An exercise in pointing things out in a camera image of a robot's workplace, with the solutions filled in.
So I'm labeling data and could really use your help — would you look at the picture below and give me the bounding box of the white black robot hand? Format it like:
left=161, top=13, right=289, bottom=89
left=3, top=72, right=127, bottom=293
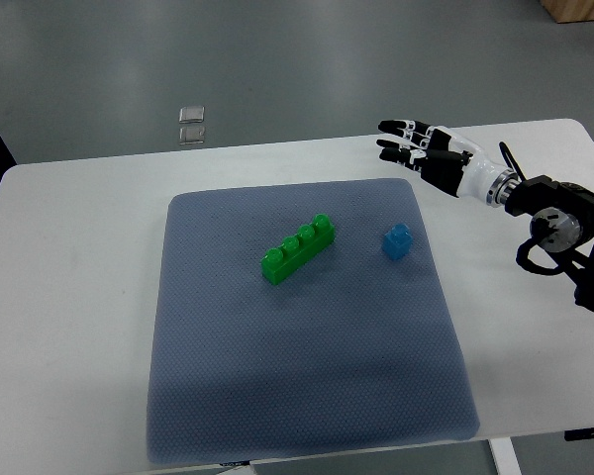
left=377, top=120, right=522, bottom=207

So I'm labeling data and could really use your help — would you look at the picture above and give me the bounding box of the blue toy block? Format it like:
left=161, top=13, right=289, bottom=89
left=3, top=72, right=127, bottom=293
left=381, top=224, right=413, bottom=260

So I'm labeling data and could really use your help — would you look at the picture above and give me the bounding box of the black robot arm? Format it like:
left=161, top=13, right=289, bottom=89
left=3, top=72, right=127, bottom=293
left=501, top=175, right=594, bottom=313

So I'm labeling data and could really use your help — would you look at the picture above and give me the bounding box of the green long toy block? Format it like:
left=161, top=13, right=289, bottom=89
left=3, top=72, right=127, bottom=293
left=260, top=214, right=336, bottom=285

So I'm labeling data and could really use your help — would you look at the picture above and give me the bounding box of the wooden box corner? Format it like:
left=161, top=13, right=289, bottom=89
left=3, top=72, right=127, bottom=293
left=540, top=0, right=594, bottom=24

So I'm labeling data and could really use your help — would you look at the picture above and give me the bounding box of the grey blue foam mat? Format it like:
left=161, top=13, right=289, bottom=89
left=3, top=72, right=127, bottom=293
left=147, top=178, right=479, bottom=464

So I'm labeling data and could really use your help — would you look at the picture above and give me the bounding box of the upper metal floor plate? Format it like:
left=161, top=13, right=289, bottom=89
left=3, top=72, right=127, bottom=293
left=178, top=105, right=205, bottom=124

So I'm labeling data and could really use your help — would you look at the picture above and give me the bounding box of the metal floor plate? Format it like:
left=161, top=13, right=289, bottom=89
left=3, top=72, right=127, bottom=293
left=178, top=105, right=205, bottom=124
left=179, top=125, right=206, bottom=145

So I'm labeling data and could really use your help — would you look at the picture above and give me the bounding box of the lower metal floor plate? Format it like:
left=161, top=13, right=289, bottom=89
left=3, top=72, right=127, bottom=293
left=179, top=125, right=206, bottom=145

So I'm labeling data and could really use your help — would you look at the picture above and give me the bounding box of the white table leg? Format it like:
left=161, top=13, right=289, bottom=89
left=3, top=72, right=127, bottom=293
left=488, top=437, right=522, bottom=475

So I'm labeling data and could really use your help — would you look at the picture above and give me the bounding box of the black table control panel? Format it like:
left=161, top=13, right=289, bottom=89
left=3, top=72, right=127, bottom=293
left=564, top=427, right=594, bottom=441

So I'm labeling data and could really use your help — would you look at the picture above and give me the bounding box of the black cable loop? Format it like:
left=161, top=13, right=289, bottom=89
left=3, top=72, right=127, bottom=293
left=498, top=142, right=529, bottom=182

